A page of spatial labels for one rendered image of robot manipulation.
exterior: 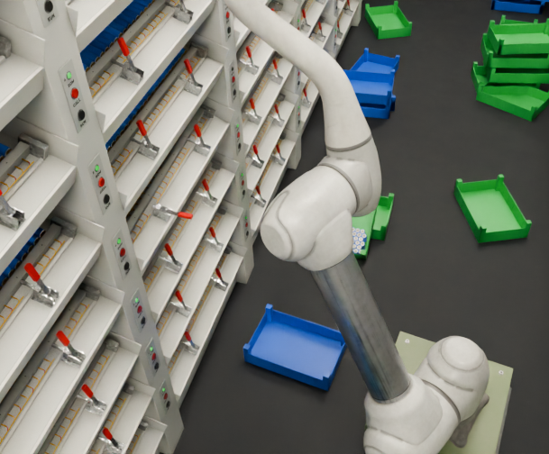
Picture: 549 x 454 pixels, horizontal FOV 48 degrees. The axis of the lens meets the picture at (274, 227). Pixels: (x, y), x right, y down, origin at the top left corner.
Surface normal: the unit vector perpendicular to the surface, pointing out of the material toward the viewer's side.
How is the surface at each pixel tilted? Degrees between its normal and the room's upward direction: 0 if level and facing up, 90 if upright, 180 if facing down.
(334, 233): 64
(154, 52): 21
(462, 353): 5
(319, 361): 0
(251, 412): 0
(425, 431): 55
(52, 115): 90
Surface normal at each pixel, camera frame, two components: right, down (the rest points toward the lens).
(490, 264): -0.04, -0.71
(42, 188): 0.31, -0.60
